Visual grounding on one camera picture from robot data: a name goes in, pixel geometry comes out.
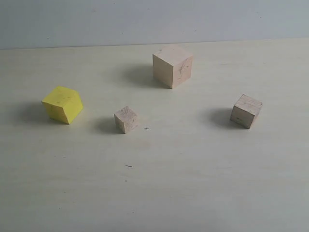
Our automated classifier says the medium wooden cube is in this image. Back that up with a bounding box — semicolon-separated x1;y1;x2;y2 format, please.
230;94;263;129

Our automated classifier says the large wooden cube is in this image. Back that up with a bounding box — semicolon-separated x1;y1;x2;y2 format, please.
153;44;193;89

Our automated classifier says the small wooden cube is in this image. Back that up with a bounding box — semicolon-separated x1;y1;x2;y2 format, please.
114;106;139;134

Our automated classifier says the yellow cube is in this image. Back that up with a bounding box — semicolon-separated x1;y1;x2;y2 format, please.
42;86;83;124

